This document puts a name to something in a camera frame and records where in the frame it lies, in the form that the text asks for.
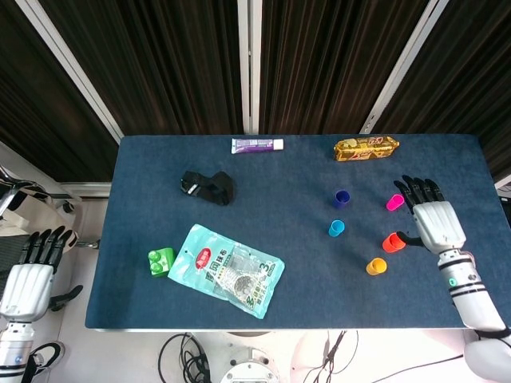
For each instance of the purple toothpaste tube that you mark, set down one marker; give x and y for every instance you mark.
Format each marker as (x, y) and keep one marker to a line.
(255, 145)

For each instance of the blue table mat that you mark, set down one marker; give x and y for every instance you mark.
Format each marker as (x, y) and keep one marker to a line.
(279, 247)

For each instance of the dark brown curtain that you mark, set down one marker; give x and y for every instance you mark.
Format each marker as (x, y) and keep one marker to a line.
(40, 99)
(319, 60)
(471, 60)
(159, 60)

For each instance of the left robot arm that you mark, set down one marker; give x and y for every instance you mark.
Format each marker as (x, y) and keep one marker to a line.
(14, 351)

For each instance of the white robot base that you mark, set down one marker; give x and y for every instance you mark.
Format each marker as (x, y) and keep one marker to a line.
(249, 371)

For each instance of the red cup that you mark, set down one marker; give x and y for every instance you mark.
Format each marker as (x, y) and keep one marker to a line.
(390, 244)

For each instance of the pink cup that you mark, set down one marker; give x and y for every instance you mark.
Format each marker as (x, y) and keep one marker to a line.
(394, 202)

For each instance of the chair with cream cover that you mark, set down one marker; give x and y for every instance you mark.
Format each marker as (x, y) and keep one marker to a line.
(28, 207)

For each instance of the white frame post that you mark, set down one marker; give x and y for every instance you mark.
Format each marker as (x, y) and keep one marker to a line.
(401, 60)
(247, 60)
(63, 60)

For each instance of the dark blue cup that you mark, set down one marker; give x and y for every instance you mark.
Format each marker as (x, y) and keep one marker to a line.
(341, 199)

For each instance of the gold biscuit pack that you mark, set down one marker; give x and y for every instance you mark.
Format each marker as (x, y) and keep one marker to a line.
(365, 148)

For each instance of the green toy block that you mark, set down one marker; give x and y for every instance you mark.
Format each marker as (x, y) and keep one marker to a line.
(159, 261)

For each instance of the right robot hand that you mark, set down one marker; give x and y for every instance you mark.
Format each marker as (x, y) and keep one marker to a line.
(439, 223)

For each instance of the orange cup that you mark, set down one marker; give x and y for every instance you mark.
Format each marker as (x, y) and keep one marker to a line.
(376, 267)

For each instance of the light blue cup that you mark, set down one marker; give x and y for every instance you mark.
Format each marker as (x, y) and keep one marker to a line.
(336, 228)

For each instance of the black and white shoe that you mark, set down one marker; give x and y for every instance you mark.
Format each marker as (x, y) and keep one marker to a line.
(50, 355)

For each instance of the teal dishcloth package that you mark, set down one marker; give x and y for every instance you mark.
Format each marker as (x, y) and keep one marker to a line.
(215, 263)

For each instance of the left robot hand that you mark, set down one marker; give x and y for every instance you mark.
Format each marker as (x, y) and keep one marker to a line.
(26, 291)

